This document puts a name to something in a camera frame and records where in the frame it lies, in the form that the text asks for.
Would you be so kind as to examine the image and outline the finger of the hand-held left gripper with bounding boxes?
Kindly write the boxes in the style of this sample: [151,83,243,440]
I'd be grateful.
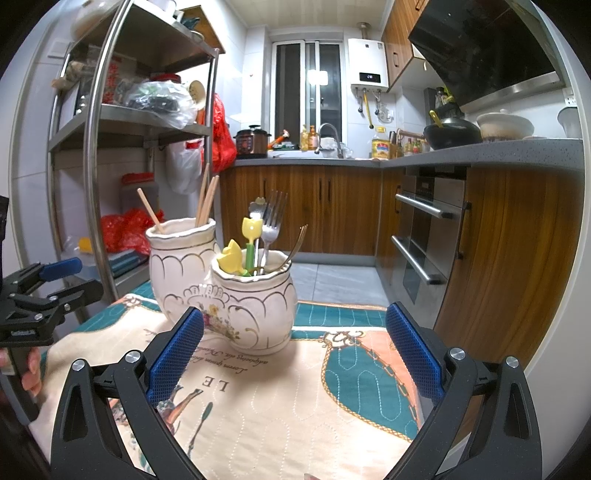
[7,279,105,324]
[1,257,84,298]

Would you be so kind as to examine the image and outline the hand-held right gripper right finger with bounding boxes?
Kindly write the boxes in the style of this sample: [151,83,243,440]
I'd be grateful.
[385,302,542,480]

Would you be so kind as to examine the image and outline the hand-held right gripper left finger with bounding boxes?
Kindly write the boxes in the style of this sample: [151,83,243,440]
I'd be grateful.
[50,307,206,480]

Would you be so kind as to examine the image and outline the white floral ceramic utensil holder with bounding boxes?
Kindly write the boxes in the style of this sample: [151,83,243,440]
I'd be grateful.
[145,217,299,356]

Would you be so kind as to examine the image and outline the all-yellow tulip utensil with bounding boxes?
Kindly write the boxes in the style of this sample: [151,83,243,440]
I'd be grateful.
[217,240,245,277]

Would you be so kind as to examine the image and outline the green-stemmed yellow tulip utensil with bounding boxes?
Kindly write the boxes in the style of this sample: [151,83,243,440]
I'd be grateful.
[242,217,263,277]

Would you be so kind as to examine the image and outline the gold fork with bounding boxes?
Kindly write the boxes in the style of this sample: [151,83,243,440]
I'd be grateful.
[279,224,308,274]

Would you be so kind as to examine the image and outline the silver fork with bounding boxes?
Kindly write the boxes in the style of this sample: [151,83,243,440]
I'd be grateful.
[259,189,288,276]

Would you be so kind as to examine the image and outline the person's left hand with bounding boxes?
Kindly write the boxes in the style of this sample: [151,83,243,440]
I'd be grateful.
[0,344,44,400]

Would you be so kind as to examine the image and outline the crumpled red plastic bag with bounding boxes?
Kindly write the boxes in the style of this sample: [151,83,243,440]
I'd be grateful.
[100,209,165,254]

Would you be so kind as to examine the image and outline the printed quilted tablecloth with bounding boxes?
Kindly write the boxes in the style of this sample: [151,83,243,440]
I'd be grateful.
[39,281,433,480]

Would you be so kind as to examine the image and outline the red-lidded plastic container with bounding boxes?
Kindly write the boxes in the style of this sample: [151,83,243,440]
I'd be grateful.
[121,172,158,213]

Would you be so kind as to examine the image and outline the steel built-in oven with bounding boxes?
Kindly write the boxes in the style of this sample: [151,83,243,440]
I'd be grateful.
[375,166,472,306]

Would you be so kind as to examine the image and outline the wooden side cabinet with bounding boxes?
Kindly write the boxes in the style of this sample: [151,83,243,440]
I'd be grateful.
[433,167,585,366]

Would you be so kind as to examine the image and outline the steel shelf rack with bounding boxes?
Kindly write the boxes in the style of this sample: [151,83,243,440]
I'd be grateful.
[46,0,223,320]

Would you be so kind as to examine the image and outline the hanging white plastic bag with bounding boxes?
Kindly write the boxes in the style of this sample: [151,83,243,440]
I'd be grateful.
[166,141,204,195]

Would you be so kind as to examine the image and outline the wooden base cabinets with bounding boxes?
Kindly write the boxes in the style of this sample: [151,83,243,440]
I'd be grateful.
[219,165,385,257]

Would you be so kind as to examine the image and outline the clear plastic bag dark contents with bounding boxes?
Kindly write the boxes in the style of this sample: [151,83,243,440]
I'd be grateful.
[124,80,197,130]

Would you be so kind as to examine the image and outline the grey kitchen countertop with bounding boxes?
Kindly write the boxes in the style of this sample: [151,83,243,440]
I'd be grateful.
[233,138,585,175]

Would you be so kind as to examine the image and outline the hanging red plastic bag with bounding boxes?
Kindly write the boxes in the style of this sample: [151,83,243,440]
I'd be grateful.
[203,92,238,174]

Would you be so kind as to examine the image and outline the black wok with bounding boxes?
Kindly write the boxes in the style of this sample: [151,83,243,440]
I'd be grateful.
[423,111,482,151]

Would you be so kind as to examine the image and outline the dark red rice cooker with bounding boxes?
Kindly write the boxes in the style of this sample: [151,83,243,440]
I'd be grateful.
[233,124,273,160]

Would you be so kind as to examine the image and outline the steel kitchen faucet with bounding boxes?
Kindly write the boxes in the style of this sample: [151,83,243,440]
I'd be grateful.
[315,123,345,160]

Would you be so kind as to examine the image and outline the white clay pot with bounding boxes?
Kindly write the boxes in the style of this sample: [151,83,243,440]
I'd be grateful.
[476,109,536,142]

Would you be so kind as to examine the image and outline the white bowl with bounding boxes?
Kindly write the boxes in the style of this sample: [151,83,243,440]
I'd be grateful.
[557,106,581,138]

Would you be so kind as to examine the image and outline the sliding glass window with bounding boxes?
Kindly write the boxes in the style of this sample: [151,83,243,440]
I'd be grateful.
[271,40,344,149]

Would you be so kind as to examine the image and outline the white water heater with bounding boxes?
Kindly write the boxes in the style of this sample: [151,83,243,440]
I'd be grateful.
[347,39,387,92]

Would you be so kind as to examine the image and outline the black range hood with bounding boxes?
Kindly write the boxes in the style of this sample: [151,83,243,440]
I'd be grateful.
[408,0,567,112]

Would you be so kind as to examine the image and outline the wooden wall cabinet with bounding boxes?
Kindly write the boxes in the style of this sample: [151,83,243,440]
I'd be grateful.
[382,0,431,92]

